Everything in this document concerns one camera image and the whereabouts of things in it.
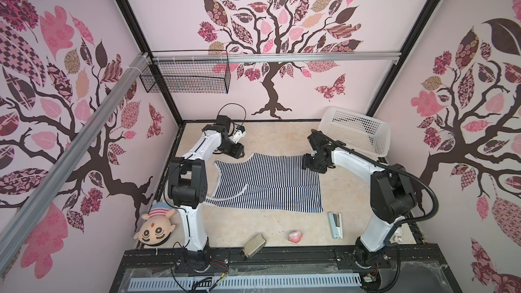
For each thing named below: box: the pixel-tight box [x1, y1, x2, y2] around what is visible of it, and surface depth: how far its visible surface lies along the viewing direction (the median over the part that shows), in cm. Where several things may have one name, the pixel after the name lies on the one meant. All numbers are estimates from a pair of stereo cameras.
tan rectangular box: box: [239, 233, 267, 260], surface depth 76 cm
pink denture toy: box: [287, 230, 303, 244], surface depth 77 cm
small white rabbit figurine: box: [393, 228, 404, 243], surface depth 79 cm
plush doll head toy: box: [133, 200, 177, 246], surface depth 76 cm
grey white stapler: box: [328, 211, 344, 240], surface depth 82 cm
